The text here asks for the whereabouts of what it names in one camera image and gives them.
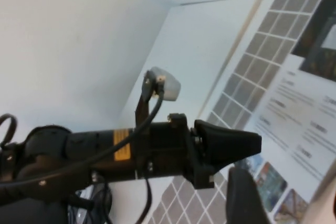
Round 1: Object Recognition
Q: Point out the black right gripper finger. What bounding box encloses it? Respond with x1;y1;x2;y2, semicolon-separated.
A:
226;167;271;224

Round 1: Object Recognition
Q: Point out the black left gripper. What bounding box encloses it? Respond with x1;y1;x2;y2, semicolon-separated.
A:
133;113;263;189

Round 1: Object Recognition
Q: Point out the book with photo pages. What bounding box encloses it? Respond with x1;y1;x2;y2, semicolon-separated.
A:
249;0;336;224

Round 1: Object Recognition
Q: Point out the beige wooden strip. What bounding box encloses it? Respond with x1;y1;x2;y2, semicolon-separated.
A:
198;0;264;120

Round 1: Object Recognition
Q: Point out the grey white-grid tablecloth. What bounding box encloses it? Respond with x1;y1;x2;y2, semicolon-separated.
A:
146;0;327;224

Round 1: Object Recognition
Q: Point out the black left camera cable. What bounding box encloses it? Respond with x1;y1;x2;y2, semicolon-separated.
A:
0;87;166;191

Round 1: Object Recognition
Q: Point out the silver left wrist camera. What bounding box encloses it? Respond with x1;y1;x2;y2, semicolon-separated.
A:
145;67;182;103

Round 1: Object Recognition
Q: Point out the thin black left gripper cable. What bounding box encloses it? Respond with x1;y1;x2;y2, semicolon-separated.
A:
139;176;155;224

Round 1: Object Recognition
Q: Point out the black left camera bracket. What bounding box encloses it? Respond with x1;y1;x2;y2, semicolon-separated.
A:
134;70;159;128

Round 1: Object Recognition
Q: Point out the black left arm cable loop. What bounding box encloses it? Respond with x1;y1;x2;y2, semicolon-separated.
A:
0;113;18;152

